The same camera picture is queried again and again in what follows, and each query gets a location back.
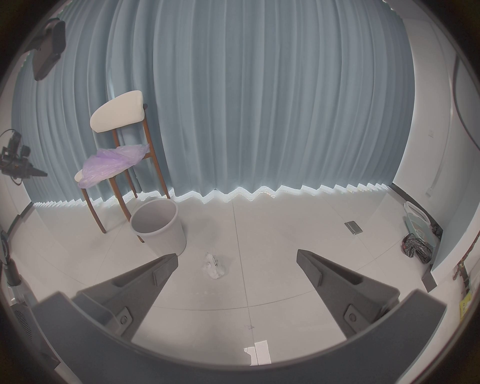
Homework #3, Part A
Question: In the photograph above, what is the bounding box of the purple plastic bag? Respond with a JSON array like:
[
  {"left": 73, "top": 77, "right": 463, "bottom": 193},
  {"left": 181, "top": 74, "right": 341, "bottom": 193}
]
[{"left": 77, "top": 143, "right": 150, "bottom": 189}]

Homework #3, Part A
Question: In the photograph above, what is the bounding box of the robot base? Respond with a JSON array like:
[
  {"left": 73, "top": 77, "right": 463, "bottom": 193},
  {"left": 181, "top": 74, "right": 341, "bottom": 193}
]
[{"left": 0, "top": 285, "right": 64, "bottom": 377}]

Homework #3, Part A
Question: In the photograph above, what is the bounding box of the white cushioned wooden chair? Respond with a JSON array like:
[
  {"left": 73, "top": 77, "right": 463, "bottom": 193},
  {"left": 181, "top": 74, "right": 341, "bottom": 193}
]
[{"left": 74, "top": 90, "right": 171, "bottom": 242}]

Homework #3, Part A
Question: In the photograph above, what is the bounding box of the pale handled bag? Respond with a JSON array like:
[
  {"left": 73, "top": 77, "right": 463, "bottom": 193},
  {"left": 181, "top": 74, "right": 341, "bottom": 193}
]
[{"left": 404, "top": 201, "right": 439, "bottom": 250}]

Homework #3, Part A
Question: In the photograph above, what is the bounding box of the crumpled white plastic wrapper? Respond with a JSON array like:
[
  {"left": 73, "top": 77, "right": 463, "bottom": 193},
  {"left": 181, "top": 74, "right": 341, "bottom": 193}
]
[{"left": 202, "top": 252, "right": 227, "bottom": 280}]

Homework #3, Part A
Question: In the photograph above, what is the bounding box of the pale blue curtain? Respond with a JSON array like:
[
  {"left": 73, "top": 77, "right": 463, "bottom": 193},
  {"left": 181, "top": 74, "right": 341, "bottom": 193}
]
[{"left": 11, "top": 0, "right": 417, "bottom": 205}]

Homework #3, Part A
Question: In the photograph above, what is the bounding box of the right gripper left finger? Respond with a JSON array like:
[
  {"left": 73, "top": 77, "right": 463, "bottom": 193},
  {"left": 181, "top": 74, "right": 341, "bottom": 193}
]
[{"left": 71, "top": 253, "right": 179, "bottom": 341}]

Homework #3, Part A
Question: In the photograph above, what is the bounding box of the white trash bin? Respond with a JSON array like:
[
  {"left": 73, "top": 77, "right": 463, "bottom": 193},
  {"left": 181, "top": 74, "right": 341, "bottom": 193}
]
[{"left": 130, "top": 198, "right": 187, "bottom": 256}]

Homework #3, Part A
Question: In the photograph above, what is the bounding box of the crumpled black plastic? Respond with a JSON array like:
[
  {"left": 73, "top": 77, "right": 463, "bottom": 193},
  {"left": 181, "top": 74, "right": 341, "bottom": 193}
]
[{"left": 402, "top": 233, "right": 434, "bottom": 264}]

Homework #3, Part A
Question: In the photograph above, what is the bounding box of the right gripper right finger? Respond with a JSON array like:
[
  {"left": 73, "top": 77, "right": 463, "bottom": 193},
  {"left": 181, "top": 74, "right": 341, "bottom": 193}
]
[{"left": 296, "top": 249, "right": 400, "bottom": 339}]

